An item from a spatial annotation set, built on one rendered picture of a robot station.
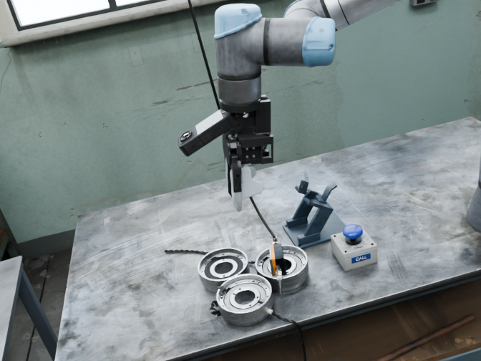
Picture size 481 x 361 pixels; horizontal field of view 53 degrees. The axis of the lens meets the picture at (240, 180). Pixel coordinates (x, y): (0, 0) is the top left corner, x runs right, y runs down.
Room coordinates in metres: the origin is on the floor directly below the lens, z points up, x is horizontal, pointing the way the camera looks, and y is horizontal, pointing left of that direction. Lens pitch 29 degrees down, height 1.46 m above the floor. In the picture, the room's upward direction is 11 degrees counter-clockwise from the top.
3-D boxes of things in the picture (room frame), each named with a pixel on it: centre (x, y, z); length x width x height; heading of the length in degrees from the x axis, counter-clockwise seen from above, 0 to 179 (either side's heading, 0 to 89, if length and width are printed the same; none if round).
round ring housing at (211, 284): (0.80, 0.07, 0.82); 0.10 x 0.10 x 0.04
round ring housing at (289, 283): (0.77, -0.05, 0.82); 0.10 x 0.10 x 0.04
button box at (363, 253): (0.79, -0.21, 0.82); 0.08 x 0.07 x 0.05; 97
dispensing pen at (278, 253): (0.74, -0.04, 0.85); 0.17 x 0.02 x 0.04; 175
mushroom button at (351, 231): (0.79, -0.20, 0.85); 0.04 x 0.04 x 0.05
